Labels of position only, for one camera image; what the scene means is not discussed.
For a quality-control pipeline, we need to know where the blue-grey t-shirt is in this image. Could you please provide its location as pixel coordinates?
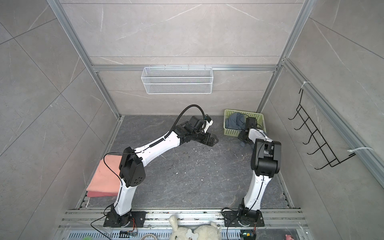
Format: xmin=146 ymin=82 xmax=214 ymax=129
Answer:
xmin=225 ymin=113 xmax=254 ymax=148

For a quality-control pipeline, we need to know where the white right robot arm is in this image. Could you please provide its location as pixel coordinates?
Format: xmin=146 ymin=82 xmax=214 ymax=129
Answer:
xmin=238 ymin=128 xmax=282 ymax=219

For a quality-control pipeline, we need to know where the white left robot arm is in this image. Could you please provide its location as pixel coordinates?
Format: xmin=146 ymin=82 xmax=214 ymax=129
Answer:
xmin=111 ymin=115 xmax=218 ymax=217

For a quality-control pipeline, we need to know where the light green plastic basket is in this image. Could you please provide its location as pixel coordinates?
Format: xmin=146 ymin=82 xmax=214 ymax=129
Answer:
xmin=223 ymin=109 xmax=267 ymax=137

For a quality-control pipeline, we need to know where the white plush toy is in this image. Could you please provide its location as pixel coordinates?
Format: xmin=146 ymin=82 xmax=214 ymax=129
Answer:
xmin=169 ymin=215 xmax=222 ymax=240

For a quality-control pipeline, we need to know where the folded pink t-shirt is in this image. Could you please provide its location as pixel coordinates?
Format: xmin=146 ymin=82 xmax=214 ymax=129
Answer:
xmin=87 ymin=155 xmax=122 ymax=198

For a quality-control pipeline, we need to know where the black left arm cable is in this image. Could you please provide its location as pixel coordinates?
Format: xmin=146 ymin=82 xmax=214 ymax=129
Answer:
xmin=167 ymin=104 xmax=208 ymax=139

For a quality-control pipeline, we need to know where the white wire mesh basket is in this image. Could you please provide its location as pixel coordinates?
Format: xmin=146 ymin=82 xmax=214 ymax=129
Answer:
xmin=141 ymin=67 xmax=214 ymax=95

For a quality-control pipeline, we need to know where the black wire hook rack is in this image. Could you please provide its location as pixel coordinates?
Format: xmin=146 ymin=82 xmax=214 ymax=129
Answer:
xmin=289 ymin=90 xmax=356 ymax=170

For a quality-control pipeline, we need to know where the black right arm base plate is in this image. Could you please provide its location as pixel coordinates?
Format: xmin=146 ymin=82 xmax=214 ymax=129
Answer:
xmin=221 ymin=210 xmax=265 ymax=228

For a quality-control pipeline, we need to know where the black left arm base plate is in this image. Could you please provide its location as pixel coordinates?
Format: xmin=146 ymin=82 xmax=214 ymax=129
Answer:
xmin=103 ymin=211 xmax=147 ymax=228

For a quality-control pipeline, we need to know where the aluminium frame post right corner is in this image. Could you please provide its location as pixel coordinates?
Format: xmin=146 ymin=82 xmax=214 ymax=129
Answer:
xmin=256 ymin=0 xmax=317 ymax=113

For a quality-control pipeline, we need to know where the aluminium frame post corner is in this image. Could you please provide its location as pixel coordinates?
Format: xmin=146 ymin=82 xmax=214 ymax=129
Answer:
xmin=47 ymin=0 xmax=121 ymax=120
xmin=256 ymin=0 xmax=317 ymax=113

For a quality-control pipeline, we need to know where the aluminium front rail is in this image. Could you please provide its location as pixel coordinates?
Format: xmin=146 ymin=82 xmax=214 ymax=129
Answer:
xmin=58 ymin=209 xmax=309 ymax=230

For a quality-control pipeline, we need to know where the aluminium frame post left corner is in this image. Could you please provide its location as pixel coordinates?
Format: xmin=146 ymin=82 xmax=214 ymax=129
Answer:
xmin=47 ymin=0 xmax=121 ymax=120

